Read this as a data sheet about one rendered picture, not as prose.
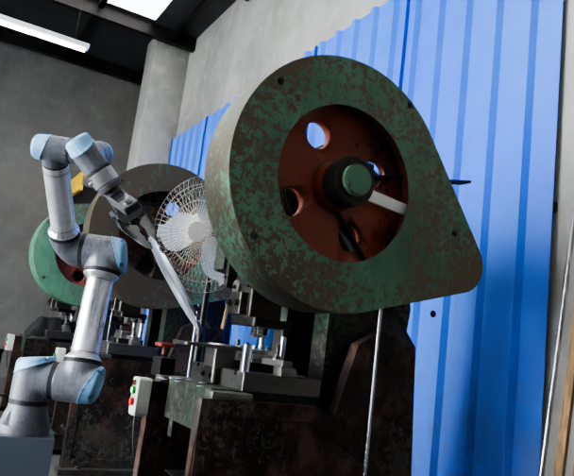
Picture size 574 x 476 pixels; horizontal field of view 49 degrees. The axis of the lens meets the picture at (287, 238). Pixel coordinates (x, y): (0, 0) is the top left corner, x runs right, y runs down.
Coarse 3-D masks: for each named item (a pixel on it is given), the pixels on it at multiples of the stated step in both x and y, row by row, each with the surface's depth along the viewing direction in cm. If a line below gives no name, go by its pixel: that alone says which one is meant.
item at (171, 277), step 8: (152, 240) 169; (160, 256) 167; (160, 264) 179; (168, 264) 162; (168, 272) 177; (168, 280) 183; (176, 280) 163; (176, 288) 180; (176, 296) 185; (184, 296) 162; (184, 304) 174; (192, 304) 164; (192, 312) 165; (192, 320) 177
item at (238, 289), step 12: (240, 288) 229; (252, 288) 222; (228, 300) 227; (240, 300) 222; (252, 300) 221; (264, 300) 224; (228, 312) 228; (240, 312) 221; (252, 312) 221; (264, 312) 223; (276, 312) 226
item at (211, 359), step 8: (184, 344) 209; (192, 344) 209; (200, 344) 211; (208, 344) 212; (216, 344) 217; (224, 344) 217; (208, 352) 221; (216, 352) 216; (224, 352) 217; (232, 352) 218; (208, 360) 219; (216, 360) 215; (224, 360) 216; (232, 360) 218; (208, 368) 218; (216, 368) 215; (208, 376) 215; (216, 376) 215
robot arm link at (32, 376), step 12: (24, 360) 189; (36, 360) 189; (48, 360) 191; (24, 372) 188; (36, 372) 189; (48, 372) 189; (12, 384) 189; (24, 384) 187; (36, 384) 188; (48, 384) 188; (12, 396) 188; (24, 396) 187; (36, 396) 188; (48, 396) 189
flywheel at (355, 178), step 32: (352, 128) 210; (288, 160) 196; (320, 160) 202; (352, 160) 194; (384, 160) 215; (320, 192) 197; (352, 192) 191; (384, 192) 214; (320, 224) 200; (352, 224) 206; (384, 224) 213; (352, 256) 205
